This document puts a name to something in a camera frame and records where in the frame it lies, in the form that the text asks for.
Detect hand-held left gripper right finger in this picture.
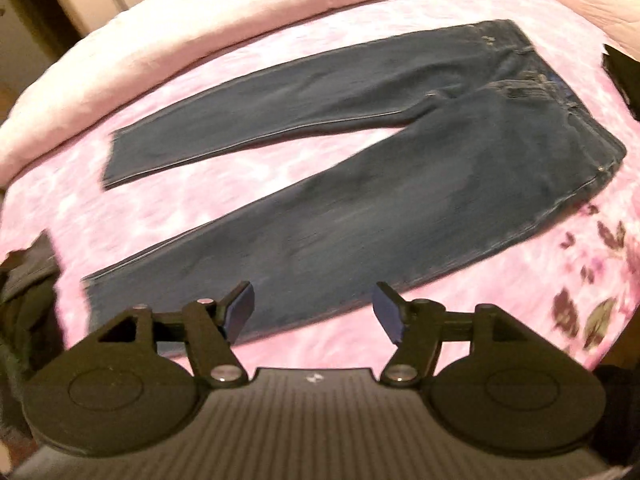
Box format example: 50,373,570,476
372,281,539,389

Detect white crumpled blanket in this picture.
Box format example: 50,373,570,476
0,0,451,191

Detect pink floral bedsheet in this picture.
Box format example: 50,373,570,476
0,0,640,378

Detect dark blue jeans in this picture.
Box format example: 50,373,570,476
80,19,629,349

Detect dark object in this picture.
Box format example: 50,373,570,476
601,43,640,122

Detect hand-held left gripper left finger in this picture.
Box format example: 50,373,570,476
95,281,257,389

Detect dark garment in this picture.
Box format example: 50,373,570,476
0,230,65,441

